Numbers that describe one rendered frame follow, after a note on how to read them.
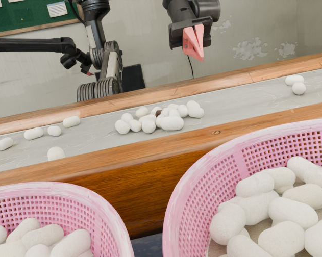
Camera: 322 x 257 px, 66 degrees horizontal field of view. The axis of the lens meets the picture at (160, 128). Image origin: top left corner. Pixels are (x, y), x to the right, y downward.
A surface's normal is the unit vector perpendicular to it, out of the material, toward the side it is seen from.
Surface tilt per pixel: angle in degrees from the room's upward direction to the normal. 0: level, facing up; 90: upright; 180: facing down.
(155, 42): 91
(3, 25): 90
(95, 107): 45
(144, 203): 90
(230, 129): 0
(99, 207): 75
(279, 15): 90
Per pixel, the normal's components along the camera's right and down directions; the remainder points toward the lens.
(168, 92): -0.04, -0.46
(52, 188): -0.39, 0.09
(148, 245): -0.18, -0.93
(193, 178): 0.78, -0.24
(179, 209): 0.88, -0.34
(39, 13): 0.15, 0.29
